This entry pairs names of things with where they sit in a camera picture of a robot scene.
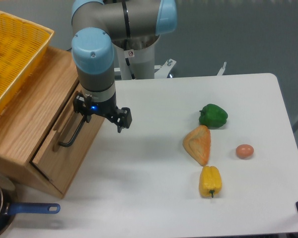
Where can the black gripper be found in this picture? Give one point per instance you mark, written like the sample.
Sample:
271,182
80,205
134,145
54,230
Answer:
102,104

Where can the wooden top drawer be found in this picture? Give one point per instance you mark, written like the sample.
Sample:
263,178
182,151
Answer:
64,149

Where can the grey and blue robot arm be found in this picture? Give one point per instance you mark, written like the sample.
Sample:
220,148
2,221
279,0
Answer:
96,25

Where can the wooden drawer cabinet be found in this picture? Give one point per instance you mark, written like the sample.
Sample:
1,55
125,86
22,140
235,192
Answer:
31,116

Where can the orange croissant bread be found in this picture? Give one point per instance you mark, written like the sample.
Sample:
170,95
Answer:
197,144

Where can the yellow plastic basket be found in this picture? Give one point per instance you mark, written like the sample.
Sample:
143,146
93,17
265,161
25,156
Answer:
22,46

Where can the green bell pepper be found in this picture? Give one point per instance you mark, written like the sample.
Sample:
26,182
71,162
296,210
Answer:
213,116

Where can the yellow bell pepper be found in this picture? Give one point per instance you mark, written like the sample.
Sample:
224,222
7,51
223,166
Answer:
210,182

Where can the brown egg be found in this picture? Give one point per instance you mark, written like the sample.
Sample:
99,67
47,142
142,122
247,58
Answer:
244,151

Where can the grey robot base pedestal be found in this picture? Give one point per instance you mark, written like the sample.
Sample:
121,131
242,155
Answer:
136,57

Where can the white metal table bracket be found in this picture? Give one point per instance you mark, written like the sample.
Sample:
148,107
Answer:
222,69

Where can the blue handled saucepan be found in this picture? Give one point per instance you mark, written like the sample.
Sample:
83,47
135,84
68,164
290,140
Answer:
10,206

